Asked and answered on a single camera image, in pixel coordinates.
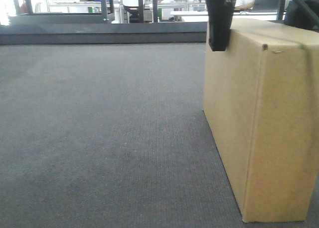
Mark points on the dark grey open laptop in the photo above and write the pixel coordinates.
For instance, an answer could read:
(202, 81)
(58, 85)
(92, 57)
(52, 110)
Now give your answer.
(265, 6)

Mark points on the dark grey conveyor belt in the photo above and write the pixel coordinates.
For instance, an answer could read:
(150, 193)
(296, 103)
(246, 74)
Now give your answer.
(112, 136)

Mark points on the black metal frame cart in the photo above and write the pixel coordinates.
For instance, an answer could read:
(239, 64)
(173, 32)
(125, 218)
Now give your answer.
(25, 12)

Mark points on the white office desk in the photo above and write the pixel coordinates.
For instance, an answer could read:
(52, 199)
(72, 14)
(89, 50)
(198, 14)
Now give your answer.
(202, 16)

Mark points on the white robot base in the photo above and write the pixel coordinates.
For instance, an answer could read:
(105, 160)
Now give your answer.
(132, 7)

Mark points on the black conveyor side rail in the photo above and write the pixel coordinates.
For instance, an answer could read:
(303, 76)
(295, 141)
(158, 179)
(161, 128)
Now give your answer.
(103, 33)

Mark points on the brown cardboard box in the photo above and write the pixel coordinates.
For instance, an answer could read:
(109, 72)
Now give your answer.
(261, 101)

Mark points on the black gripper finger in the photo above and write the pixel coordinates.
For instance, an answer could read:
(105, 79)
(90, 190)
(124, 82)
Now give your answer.
(220, 14)

